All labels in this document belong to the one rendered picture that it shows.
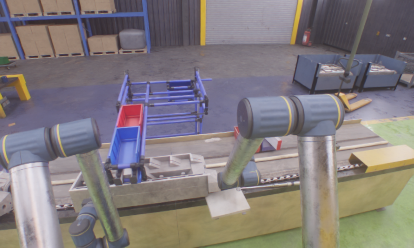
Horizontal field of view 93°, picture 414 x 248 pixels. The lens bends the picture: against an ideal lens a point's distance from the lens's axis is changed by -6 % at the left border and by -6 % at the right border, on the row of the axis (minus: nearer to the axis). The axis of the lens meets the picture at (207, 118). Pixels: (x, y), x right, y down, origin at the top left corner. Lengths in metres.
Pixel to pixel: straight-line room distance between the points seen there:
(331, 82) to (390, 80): 2.04
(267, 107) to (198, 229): 1.56
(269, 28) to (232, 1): 2.53
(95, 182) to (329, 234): 1.01
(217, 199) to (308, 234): 0.94
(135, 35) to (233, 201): 9.14
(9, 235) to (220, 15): 11.15
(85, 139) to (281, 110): 0.79
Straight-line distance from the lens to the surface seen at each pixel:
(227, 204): 1.72
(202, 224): 2.04
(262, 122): 0.71
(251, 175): 1.42
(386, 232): 3.21
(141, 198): 1.71
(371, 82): 7.34
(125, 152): 1.59
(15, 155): 1.07
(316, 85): 6.10
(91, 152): 1.08
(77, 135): 1.02
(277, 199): 2.08
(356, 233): 3.00
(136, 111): 1.89
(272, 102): 0.75
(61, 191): 2.19
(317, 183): 0.86
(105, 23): 11.87
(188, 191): 1.68
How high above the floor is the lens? 2.15
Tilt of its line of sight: 30 degrees down
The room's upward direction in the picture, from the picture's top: 1 degrees clockwise
